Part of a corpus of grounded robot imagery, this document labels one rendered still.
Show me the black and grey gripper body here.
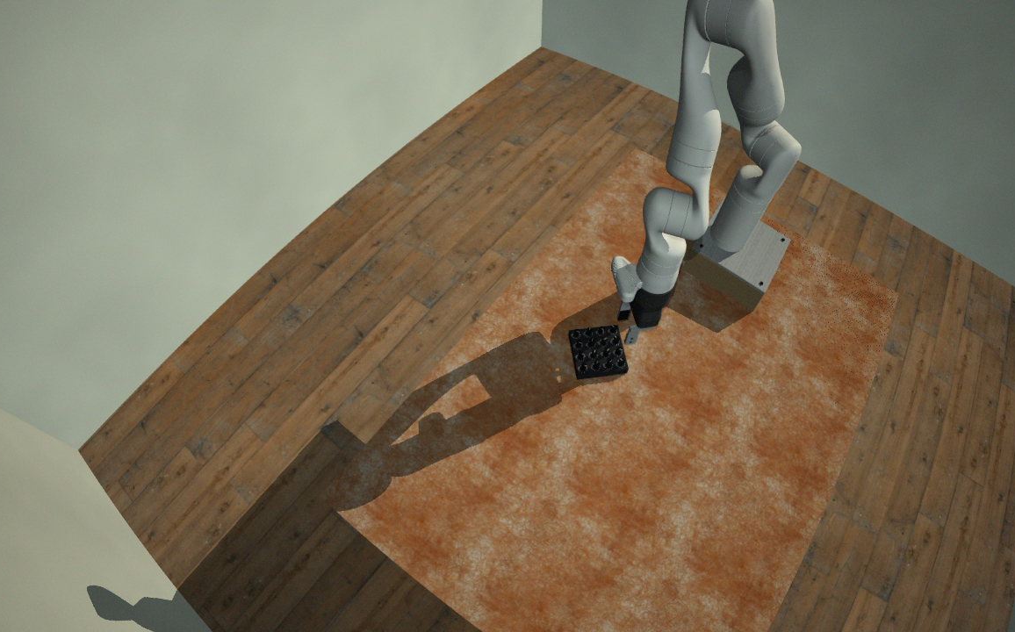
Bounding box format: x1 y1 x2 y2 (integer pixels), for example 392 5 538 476
611 256 679 328

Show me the black knob box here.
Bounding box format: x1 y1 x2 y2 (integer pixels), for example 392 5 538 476
568 325 629 379

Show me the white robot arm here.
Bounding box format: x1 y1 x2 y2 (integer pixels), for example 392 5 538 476
641 0 802 277

